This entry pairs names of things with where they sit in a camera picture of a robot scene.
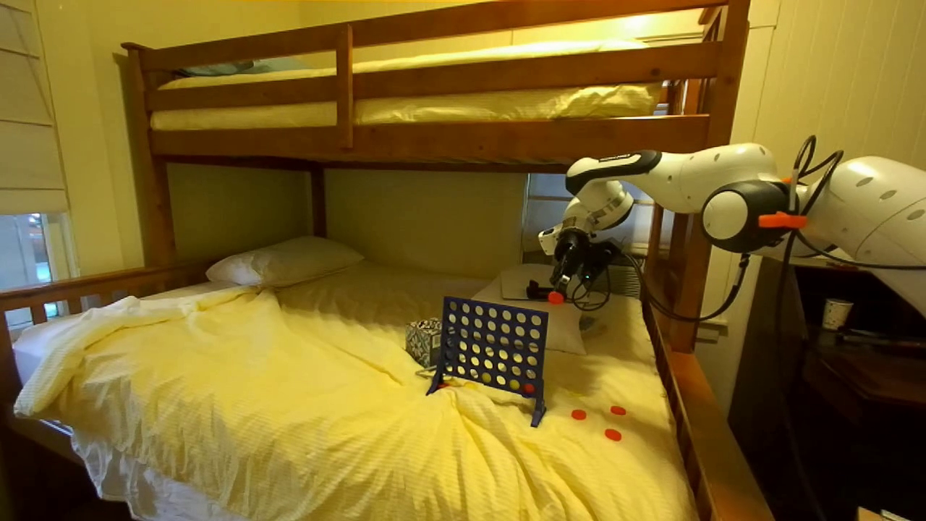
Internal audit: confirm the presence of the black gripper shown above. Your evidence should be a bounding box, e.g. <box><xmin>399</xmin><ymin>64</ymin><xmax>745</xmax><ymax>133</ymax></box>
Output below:
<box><xmin>551</xmin><ymin>230</ymin><xmax>613</xmax><ymax>298</ymax></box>

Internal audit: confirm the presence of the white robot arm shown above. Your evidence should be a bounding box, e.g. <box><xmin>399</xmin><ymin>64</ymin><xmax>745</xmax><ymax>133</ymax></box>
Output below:
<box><xmin>540</xmin><ymin>142</ymin><xmax>926</xmax><ymax>314</ymax></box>

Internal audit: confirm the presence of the blue connect four board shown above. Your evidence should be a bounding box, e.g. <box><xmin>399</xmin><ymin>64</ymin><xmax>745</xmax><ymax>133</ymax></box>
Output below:
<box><xmin>430</xmin><ymin>298</ymin><xmax>548</xmax><ymax>428</ymax></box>

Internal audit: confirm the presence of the black patterned box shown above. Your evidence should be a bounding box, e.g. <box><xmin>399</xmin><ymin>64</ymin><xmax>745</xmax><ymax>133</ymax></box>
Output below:
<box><xmin>405</xmin><ymin>318</ymin><xmax>444</xmax><ymax>367</ymax></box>

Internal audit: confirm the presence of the dark wooden side table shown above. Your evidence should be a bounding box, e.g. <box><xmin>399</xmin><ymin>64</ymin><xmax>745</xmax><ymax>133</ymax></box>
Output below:
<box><xmin>731</xmin><ymin>262</ymin><xmax>926</xmax><ymax>521</ymax></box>

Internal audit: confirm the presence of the white pillow near headboard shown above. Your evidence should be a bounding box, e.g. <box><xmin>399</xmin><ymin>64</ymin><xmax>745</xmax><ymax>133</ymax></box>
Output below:
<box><xmin>205</xmin><ymin>239</ymin><xmax>362</xmax><ymax>288</ymax></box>

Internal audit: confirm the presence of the yellow striped bed sheet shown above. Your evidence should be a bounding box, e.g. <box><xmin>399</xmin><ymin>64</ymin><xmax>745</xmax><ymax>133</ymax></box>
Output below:
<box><xmin>16</xmin><ymin>263</ymin><xmax>699</xmax><ymax>521</ymax></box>

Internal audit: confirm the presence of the white window blind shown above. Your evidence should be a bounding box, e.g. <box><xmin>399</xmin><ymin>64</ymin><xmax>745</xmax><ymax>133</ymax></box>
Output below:
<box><xmin>0</xmin><ymin>0</ymin><xmax>68</xmax><ymax>216</ymax></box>

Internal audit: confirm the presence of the wooden bunk bed frame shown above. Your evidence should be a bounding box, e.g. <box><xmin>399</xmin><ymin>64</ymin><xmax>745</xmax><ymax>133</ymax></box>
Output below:
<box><xmin>0</xmin><ymin>0</ymin><xmax>775</xmax><ymax>521</ymax></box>

